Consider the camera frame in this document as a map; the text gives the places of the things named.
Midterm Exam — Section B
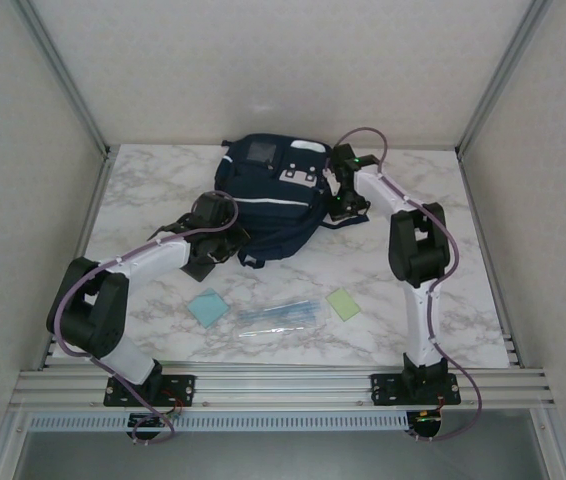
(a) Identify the blue sticky note pad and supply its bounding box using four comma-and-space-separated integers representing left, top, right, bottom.
186, 288, 230, 329

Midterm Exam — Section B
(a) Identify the navy blue backpack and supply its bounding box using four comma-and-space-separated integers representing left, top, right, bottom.
220, 132, 370, 270

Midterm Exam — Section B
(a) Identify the clear pack of blue pens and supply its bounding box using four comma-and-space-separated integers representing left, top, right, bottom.
239, 298, 328, 326

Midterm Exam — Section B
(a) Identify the green sticky note pad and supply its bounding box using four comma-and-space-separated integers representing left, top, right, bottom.
325, 287, 363, 321

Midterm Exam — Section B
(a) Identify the clear plastic sleeve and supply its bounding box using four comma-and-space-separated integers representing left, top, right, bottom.
240, 325, 310, 337

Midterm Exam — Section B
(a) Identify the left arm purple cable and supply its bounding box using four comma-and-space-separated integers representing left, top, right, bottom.
52, 197, 242, 447

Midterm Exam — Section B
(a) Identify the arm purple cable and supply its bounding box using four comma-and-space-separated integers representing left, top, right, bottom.
52, 197, 242, 447
332, 127, 484, 444

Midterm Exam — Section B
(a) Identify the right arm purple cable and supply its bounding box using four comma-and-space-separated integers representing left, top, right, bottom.
332, 127, 484, 444

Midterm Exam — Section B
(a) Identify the aluminium side rail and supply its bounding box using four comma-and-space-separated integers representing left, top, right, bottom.
456, 148, 523, 370
37, 147, 119, 371

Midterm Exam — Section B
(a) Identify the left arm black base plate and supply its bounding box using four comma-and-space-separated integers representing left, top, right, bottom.
103, 373, 197, 407

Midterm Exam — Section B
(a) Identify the aluminium mounting rail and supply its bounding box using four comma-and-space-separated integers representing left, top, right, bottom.
10, 368, 557, 414

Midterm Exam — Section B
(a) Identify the grey slotted cable duct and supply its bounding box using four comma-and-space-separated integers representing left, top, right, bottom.
27, 412, 409, 432

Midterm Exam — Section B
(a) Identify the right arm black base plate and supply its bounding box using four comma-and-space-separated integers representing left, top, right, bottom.
370, 372, 463, 407

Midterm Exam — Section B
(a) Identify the aluminium frame post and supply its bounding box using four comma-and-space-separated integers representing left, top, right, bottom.
455, 0, 554, 156
10, 0, 112, 156

